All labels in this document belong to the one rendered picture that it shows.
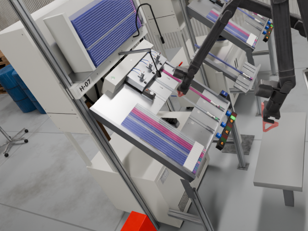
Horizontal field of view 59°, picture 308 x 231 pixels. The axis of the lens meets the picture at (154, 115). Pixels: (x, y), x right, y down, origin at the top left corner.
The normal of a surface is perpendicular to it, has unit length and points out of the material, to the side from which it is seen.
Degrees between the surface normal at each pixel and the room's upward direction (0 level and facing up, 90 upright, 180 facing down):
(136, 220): 0
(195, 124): 44
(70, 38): 90
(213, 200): 0
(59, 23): 90
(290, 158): 0
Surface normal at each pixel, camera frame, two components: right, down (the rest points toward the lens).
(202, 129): 0.32, -0.53
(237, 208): -0.35, -0.76
